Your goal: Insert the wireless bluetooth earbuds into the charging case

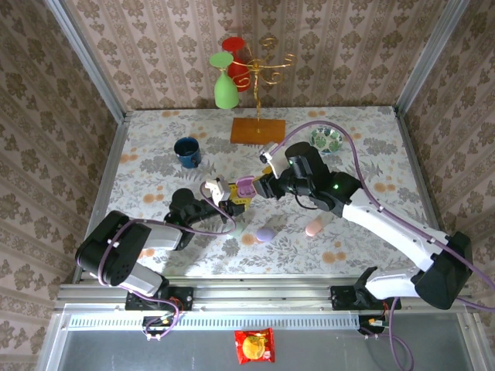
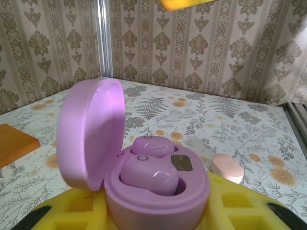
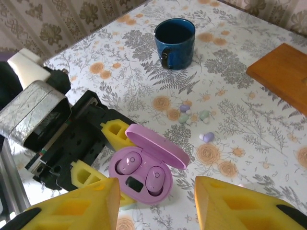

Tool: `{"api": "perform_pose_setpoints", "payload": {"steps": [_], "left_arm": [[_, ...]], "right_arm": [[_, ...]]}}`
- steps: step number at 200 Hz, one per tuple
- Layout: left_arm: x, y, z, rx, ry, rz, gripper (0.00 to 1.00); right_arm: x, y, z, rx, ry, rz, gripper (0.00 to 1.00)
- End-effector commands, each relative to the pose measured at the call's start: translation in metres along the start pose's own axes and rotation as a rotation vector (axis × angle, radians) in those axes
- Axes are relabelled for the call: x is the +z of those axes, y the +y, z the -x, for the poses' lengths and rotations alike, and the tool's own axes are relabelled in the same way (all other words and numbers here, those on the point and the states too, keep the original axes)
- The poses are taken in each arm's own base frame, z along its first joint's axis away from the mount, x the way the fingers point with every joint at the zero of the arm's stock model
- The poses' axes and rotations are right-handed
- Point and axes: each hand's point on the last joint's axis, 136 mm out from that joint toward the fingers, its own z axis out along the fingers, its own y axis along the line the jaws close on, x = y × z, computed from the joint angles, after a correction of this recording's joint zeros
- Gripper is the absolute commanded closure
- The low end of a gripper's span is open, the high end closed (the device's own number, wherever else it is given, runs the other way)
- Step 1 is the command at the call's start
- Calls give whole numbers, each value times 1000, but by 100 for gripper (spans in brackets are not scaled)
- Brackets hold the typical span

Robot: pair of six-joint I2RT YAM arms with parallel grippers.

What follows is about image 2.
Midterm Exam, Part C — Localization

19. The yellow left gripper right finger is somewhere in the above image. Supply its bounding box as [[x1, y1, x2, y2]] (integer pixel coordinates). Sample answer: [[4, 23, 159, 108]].
[[199, 171, 307, 230]]

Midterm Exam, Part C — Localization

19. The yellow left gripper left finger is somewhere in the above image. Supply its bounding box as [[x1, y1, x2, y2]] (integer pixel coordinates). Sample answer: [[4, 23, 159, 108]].
[[24, 188, 116, 230]]

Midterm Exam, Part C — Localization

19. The peach pink earbud case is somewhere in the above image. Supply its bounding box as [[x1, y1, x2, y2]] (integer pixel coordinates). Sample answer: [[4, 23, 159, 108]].
[[210, 153, 245, 185]]

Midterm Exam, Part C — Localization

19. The pinkish purple earbud case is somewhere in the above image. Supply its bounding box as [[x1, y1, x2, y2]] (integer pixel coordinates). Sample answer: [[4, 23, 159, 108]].
[[56, 78, 211, 230]]

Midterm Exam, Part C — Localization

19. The orange wooden base board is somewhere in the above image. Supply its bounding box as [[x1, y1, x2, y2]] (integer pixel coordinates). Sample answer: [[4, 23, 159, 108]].
[[0, 123, 41, 170]]

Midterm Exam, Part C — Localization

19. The floral print tablecloth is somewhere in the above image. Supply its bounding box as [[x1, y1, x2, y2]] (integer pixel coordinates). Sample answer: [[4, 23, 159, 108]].
[[0, 76, 307, 230]]

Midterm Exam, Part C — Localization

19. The aluminium frame post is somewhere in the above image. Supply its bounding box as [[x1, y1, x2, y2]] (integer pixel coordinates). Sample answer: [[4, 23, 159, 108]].
[[95, 0, 114, 77]]

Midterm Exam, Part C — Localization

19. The aluminium table side rail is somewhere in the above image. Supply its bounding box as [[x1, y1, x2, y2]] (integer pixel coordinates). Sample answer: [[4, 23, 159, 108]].
[[282, 101, 307, 154]]

